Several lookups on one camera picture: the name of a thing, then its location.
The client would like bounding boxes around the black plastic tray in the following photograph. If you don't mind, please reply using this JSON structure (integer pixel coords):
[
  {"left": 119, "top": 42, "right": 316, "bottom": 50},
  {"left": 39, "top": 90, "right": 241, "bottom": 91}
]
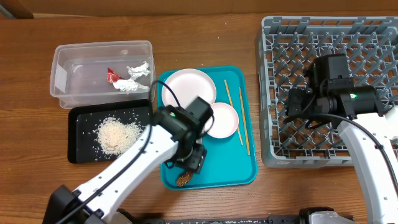
[{"left": 67, "top": 100, "right": 152, "bottom": 164}]

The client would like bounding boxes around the white napkin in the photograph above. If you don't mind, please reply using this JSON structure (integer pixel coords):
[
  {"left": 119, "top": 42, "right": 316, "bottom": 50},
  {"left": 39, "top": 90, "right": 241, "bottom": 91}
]
[{"left": 112, "top": 61, "right": 150, "bottom": 91}]

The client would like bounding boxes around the left wooden chopstick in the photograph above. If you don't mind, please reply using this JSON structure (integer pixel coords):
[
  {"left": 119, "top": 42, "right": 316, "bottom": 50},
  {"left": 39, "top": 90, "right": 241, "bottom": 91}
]
[{"left": 224, "top": 80, "right": 243, "bottom": 145}]

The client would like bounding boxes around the teal serving tray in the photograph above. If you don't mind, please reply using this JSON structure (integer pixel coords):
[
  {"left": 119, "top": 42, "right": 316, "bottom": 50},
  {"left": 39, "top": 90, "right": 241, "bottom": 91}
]
[{"left": 160, "top": 65, "right": 258, "bottom": 190}]

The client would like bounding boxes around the large white plate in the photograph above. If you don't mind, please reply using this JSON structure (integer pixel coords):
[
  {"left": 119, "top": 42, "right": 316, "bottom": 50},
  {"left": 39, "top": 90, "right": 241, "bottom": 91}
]
[{"left": 164, "top": 68, "right": 216, "bottom": 108}]

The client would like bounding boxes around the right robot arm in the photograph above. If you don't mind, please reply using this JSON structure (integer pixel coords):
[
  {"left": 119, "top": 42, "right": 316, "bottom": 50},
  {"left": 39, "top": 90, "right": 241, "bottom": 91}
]
[{"left": 284, "top": 54, "right": 397, "bottom": 223}]

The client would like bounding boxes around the red snack wrapper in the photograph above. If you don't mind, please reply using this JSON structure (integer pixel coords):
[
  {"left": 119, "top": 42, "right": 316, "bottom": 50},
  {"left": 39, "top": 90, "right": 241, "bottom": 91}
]
[{"left": 106, "top": 68, "right": 123, "bottom": 83}]

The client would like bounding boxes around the clear plastic bin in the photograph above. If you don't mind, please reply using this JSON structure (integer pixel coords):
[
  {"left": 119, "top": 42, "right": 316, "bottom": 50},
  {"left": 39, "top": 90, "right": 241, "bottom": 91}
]
[{"left": 50, "top": 40, "right": 155, "bottom": 109}]

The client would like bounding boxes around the brown pine cone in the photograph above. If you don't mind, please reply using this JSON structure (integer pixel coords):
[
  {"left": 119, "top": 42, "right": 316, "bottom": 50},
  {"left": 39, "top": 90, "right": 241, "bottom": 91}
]
[{"left": 176, "top": 171, "right": 193, "bottom": 187}]

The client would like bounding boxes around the grey dishwasher rack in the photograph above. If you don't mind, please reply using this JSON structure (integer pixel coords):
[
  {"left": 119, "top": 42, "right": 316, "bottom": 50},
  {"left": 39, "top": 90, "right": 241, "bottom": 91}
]
[{"left": 255, "top": 16, "right": 397, "bottom": 168}]

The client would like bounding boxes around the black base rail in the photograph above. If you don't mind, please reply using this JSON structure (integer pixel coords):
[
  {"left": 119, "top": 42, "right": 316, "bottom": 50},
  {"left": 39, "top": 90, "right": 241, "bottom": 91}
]
[{"left": 118, "top": 207, "right": 355, "bottom": 224}]

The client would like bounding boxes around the medium white bowl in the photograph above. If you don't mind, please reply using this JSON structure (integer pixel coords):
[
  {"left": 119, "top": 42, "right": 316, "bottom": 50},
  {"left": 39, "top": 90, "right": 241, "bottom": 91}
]
[{"left": 204, "top": 103, "right": 236, "bottom": 139}]

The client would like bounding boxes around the white rice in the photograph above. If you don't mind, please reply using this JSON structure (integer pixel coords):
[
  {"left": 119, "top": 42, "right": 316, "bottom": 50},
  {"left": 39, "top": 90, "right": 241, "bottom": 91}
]
[{"left": 98, "top": 118, "right": 143, "bottom": 157}]

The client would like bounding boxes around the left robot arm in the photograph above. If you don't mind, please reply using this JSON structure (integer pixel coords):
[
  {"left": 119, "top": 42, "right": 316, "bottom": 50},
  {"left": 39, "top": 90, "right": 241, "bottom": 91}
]
[{"left": 43, "top": 97, "right": 213, "bottom": 223}]

